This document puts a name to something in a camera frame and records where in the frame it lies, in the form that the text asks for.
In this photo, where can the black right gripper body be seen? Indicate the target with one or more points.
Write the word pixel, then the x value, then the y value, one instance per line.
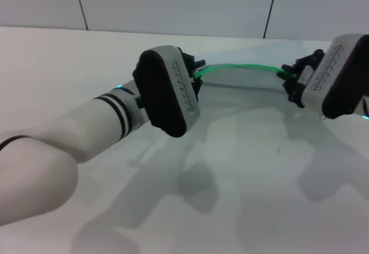
pixel 307 64

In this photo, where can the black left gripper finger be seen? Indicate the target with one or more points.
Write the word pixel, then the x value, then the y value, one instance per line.
pixel 198 84
pixel 200 63

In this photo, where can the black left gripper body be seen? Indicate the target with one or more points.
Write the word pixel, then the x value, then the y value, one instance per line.
pixel 188 62

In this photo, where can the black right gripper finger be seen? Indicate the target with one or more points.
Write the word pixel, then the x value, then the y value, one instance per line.
pixel 294 91
pixel 289 67

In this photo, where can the clear document bag green zip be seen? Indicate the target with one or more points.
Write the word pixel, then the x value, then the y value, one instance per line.
pixel 245 77

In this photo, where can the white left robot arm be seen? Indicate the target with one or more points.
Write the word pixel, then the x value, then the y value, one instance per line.
pixel 72 138

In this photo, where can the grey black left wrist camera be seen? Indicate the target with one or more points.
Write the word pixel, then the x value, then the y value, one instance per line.
pixel 161 92

